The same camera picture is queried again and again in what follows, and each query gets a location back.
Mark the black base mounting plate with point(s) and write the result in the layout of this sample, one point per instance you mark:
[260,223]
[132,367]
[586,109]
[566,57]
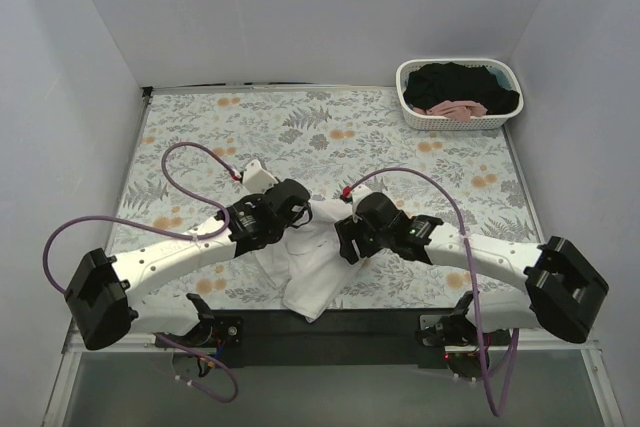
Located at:
[269,338]

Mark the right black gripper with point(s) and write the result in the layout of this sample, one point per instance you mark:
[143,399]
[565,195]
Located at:
[347,239]

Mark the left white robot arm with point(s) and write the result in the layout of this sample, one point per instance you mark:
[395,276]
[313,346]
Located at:
[107,294]

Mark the black garment in basket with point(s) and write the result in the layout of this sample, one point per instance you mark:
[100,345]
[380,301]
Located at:
[438,82]

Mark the pink garment in basket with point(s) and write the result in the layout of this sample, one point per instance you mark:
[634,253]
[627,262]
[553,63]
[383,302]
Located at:
[462,111]

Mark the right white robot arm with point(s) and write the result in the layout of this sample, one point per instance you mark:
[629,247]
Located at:
[554,286]

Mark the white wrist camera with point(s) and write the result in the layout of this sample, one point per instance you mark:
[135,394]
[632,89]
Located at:
[354,194]
[256,179]

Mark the floral table mat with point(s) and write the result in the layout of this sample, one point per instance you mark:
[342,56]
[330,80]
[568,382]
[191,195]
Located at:
[325,139]

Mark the blue garment in basket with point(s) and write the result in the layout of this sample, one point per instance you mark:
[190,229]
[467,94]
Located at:
[502,78]

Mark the white plastic laundry basket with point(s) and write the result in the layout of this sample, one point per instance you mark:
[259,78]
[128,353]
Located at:
[422,122]

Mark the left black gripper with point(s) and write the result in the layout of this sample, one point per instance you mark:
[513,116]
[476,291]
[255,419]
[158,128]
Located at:
[298,205]

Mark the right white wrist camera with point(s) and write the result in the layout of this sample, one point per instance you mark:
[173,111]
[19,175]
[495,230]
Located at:
[354,194]

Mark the white t shirt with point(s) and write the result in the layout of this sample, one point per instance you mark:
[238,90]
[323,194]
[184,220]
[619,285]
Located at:
[306,262]

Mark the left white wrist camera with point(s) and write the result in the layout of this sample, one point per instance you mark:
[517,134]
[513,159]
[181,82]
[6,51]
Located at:
[256,179]

